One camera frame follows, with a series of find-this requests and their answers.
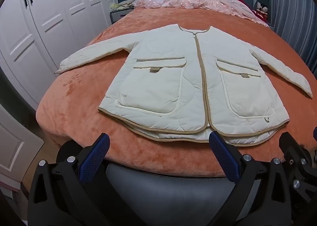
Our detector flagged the stuffed toys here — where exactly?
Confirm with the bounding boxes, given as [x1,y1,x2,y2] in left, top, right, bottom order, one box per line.
[256,1,269,14]

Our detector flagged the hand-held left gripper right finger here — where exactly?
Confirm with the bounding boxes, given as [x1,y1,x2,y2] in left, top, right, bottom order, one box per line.
[209,131,301,226]

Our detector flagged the blue-grey curtain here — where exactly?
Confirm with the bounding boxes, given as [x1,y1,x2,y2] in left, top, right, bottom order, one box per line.
[268,0,317,76]

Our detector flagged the dark grey bed footboard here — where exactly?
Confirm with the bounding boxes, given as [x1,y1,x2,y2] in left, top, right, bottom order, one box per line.
[56,139,263,226]

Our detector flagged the grey nightstand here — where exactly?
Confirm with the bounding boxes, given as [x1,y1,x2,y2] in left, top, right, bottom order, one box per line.
[110,9,136,24]

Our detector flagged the cream quilted jacket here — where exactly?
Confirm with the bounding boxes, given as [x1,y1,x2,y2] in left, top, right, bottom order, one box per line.
[55,24,313,147]

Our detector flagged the pink floral quilt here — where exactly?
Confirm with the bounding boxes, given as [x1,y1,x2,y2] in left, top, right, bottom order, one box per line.
[135,0,269,27]

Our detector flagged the red cloth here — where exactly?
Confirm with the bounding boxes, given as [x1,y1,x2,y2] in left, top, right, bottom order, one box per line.
[229,0,268,25]

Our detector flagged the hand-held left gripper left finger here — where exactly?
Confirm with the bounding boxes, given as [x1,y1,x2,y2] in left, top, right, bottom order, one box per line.
[27,133,111,226]

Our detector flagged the orange plush blanket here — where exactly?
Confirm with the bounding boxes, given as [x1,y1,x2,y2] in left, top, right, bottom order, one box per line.
[36,6,317,179]

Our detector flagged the white wardrobe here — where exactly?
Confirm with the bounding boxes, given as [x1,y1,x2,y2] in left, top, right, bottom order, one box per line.
[0,0,118,107]

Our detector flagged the white panelled door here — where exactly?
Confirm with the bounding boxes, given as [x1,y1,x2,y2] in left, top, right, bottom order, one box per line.
[0,102,45,200]

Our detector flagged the cream cloth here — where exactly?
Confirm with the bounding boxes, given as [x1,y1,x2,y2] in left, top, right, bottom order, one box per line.
[117,0,137,10]

